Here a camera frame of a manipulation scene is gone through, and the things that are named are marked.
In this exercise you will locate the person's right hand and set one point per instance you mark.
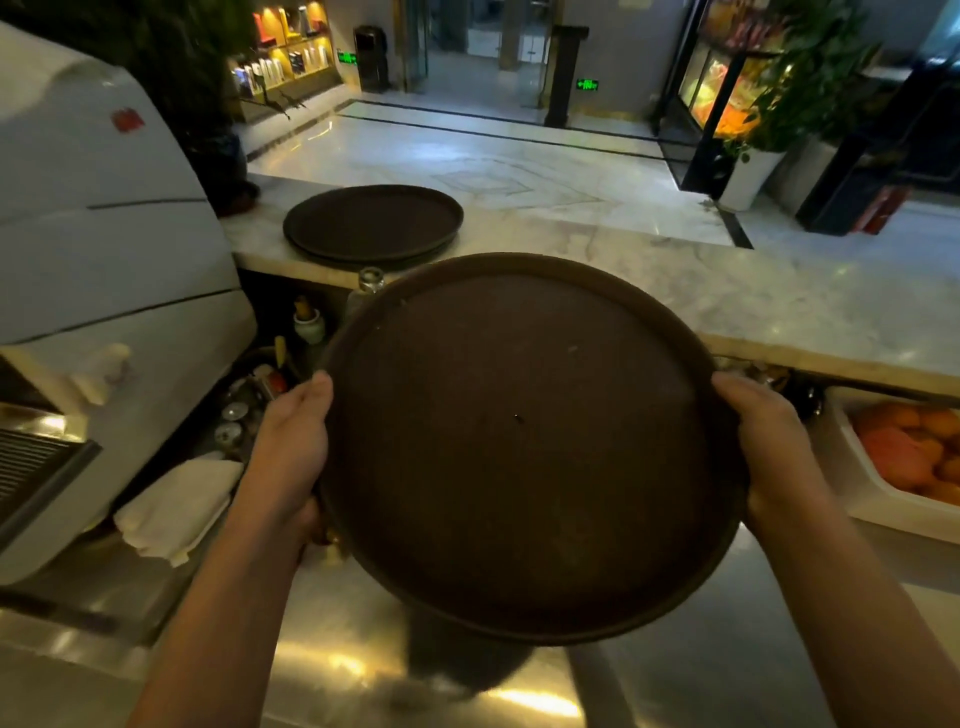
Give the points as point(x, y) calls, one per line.
point(769, 442)

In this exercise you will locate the person's left hand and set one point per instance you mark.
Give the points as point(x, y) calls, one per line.
point(289, 450)

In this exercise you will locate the person's right thumb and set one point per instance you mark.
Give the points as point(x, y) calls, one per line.
point(739, 409)

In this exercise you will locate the person's left thumb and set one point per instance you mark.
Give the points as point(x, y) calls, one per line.
point(313, 405)

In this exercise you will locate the large round brown tray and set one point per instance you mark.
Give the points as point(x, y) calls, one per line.
point(525, 450)

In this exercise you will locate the person's left forearm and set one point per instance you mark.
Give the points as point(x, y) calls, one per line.
point(225, 622)

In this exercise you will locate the person's right forearm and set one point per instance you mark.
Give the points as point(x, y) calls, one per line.
point(855, 622)

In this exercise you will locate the white ceramic jar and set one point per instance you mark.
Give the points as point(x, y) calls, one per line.
point(308, 322)

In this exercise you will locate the glass bottle with metal cap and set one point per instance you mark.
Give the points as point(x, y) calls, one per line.
point(366, 289)

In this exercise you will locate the white plastic fruit bin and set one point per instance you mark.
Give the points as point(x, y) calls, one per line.
point(885, 480)

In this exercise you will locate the white folded cloth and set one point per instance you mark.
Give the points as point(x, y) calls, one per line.
point(176, 506)

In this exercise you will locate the pile of oranges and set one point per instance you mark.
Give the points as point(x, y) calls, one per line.
point(911, 450)

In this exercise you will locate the white plant pot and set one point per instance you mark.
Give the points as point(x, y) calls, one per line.
point(750, 176)

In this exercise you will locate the white coffee machine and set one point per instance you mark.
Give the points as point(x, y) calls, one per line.
point(90, 300)

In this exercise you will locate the lit display fridge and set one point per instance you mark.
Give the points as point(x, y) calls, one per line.
point(724, 75)

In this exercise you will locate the green potted plant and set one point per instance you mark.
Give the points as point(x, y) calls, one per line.
point(802, 75)

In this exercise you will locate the green exit sign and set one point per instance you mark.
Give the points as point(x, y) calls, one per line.
point(346, 57)
point(586, 85)

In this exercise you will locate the black standing kiosk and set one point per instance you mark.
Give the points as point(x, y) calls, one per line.
point(370, 58)

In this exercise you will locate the lit display shelf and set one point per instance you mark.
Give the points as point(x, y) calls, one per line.
point(285, 52)

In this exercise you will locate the black pillar stand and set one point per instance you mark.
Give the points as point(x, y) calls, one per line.
point(564, 75)

